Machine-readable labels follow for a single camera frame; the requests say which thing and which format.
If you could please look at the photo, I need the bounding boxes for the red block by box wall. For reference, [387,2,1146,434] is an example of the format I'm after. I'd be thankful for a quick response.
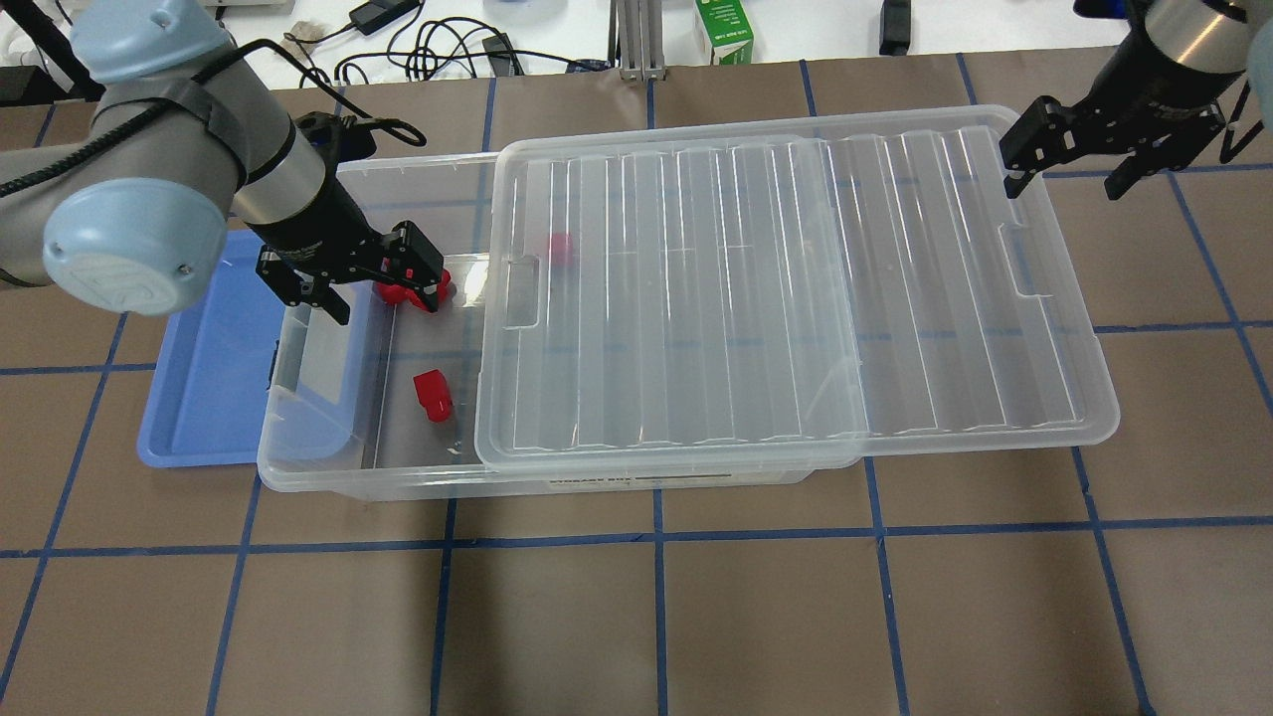
[376,282,419,304]

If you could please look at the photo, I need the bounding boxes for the red block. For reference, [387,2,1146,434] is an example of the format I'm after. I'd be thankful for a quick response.
[418,268,452,313]
[411,369,454,423]
[376,282,419,304]

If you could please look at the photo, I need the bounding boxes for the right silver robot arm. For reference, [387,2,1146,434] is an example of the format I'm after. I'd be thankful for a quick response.
[1001,1,1272,200]

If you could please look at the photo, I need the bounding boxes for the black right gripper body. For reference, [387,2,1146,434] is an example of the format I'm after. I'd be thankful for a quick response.
[1032,45,1226,169]

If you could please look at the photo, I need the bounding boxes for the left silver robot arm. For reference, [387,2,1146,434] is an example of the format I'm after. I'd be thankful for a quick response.
[1,1,449,325]

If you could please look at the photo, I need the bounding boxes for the black power adapter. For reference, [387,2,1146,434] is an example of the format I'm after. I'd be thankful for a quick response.
[348,0,423,36]

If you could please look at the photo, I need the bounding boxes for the red block far corner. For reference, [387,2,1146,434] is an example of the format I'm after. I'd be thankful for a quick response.
[547,232,577,268]

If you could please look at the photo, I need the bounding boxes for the clear plastic storage box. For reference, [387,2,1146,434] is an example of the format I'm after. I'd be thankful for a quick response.
[258,138,864,499]

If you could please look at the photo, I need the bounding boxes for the green white carton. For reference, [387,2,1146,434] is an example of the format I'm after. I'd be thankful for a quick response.
[693,0,756,68]

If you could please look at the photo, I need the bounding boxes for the clear plastic box lid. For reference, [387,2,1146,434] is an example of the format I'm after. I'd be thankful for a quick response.
[474,104,1120,476]

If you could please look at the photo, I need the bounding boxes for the aluminium frame post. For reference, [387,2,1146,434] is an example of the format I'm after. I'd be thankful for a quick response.
[608,0,665,83]

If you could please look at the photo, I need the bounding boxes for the blue plastic tray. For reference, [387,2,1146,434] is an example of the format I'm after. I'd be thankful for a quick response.
[136,231,283,468]

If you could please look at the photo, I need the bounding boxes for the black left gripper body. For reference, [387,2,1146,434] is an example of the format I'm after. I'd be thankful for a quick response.
[255,214,410,307]

